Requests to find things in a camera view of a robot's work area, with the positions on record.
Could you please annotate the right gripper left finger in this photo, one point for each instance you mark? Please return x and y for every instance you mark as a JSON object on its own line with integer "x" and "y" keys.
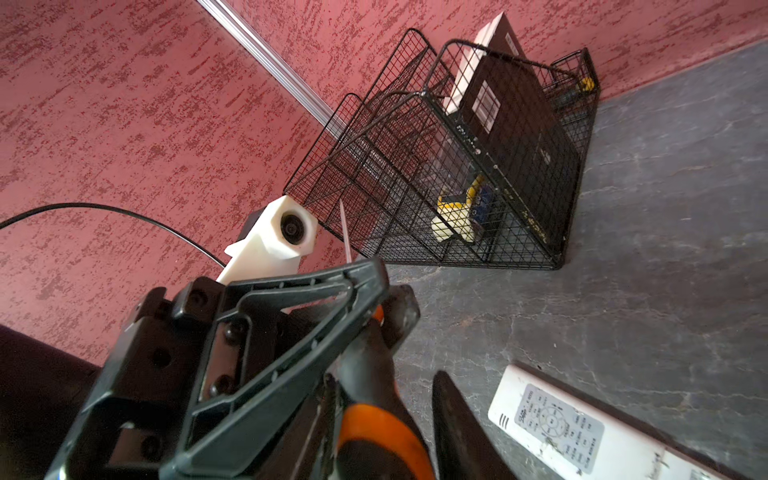
{"x": 305, "y": 449}

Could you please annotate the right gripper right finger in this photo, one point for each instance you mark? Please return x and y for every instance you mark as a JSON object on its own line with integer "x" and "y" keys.
{"x": 463, "y": 449}

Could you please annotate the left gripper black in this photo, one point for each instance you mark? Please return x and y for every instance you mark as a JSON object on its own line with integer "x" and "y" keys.
{"x": 229, "y": 364}

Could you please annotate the orange black screwdriver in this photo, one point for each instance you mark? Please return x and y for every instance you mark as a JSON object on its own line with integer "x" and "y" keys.
{"x": 378, "y": 437}

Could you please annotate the long white remote control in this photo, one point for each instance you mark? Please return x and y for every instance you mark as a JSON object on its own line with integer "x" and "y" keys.
{"x": 578, "y": 440}

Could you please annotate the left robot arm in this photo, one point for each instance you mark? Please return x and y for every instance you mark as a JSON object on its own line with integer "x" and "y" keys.
{"x": 42, "y": 390}

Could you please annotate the yellow black item in rack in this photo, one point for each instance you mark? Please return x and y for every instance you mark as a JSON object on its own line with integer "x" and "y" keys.
{"x": 468, "y": 215}

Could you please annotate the black wire rack organizer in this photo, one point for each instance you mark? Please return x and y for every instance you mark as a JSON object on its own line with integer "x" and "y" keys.
{"x": 374, "y": 174}

